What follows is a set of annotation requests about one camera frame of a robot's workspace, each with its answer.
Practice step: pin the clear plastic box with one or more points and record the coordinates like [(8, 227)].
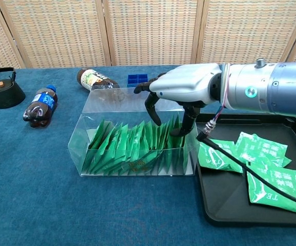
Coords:
[(99, 103)]

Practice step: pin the blue table cloth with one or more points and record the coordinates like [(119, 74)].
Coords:
[(35, 192)]

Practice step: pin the black square plastic tray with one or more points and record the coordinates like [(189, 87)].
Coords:
[(222, 205)]

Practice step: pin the brown tea bottle printed label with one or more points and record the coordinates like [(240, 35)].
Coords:
[(91, 79)]

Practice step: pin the woven wicker folding screen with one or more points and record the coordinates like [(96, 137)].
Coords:
[(148, 30)]

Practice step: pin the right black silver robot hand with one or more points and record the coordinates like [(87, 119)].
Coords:
[(189, 82)]

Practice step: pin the blue plastic crate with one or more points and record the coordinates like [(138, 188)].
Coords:
[(137, 78)]

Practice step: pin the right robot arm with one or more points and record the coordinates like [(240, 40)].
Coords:
[(271, 87)]

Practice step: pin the green tea packets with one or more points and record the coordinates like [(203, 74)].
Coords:
[(122, 148)]

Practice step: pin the cola bottle with blue label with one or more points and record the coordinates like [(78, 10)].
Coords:
[(39, 107)]

